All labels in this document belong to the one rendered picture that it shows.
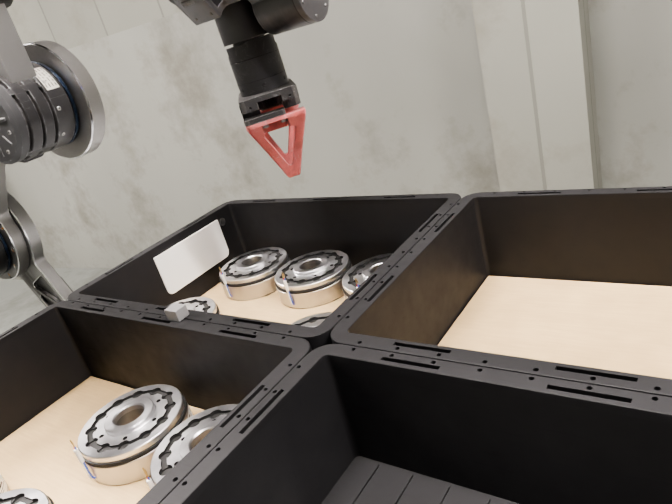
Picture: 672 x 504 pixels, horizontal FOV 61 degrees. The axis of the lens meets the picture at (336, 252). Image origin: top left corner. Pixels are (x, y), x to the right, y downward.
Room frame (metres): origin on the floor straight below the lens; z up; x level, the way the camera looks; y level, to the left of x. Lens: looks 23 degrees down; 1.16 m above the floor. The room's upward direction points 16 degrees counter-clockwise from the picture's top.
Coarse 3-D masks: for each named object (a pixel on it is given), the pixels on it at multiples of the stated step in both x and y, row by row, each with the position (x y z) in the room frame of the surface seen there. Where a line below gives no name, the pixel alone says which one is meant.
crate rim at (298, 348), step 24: (48, 312) 0.62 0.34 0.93; (72, 312) 0.61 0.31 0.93; (96, 312) 0.58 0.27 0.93; (120, 312) 0.56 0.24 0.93; (0, 336) 0.59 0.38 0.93; (216, 336) 0.45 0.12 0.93; (240, 336) 0.43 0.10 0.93; (264, 336) 0.42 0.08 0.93; (288, 336) 0.41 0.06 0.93; (288, 360) 0.37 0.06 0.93; (264, 384) 0.35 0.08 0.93; (240, 408) 0.33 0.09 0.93; (216, 432) 0.31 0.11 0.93; (192, 456) 0.30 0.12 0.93; (168, 480) 0.28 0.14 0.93
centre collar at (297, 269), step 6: (306, 258) 0.71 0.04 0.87; (312, 258) 0.71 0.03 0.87; (318, 258) 0.70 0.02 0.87; (324, 258) 0.69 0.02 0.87; (300, 264) 0.70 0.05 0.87; (306, 264) 0.70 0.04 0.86; (324, 264) 0.68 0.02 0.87; (294, 270) 0.68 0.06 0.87; (300, 270) 0.68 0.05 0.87; (306, 270) 0.67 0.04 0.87; (312, 270) 0.67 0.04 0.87; (318, 270) 0.67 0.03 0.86
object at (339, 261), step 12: (312, 252) 0.74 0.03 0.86; (324, 252) 0.73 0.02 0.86; (336, 252) 0.71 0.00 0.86; (288, 264) 0.72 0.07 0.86; (336, 264) 0.68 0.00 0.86; (348, 264) 0.67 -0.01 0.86; (276, 276) 0.69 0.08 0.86; (288, 276) 0.68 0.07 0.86; (300, 276) 0.67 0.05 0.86; (312, 276) 0.66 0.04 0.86; (324, 276) 0.65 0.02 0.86; (336, 276) 0.65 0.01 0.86; (300, 288) 0.64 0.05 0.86
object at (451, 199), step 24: (432, 216) 0.58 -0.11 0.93; (168, 240) 0.76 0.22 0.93; (408, 240) 0.53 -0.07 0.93; (120, 264) 0.71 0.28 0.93; (384, 264) 0.49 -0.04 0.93; (360, 288) 0.46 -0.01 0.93; (144, 312) 0.54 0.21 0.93; (192, 312) 0.51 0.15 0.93; (336, 312) 0.43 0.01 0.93; (312, 336) 0.40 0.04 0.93
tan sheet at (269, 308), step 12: (216, 288) 0.78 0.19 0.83; (216, 300) 0.74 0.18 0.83; (228, 300) 0.73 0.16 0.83; (252, 300) 0.71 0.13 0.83; (264, 300) 0.70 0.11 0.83; (276, 300) 0.69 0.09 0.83; (336, 300) 0.64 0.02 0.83; (228, 312) 0.69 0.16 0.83; (240, 312) 0.68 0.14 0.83; (252, 312) 0.67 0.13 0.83; (264, 312) 0.66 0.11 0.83; (276, 312) 0.65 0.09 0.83; (288, 312) 0.65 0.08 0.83; (300, 312) 0.64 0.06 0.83; (312, 312) 0.63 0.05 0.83; (324, 312) 0.62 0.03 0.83
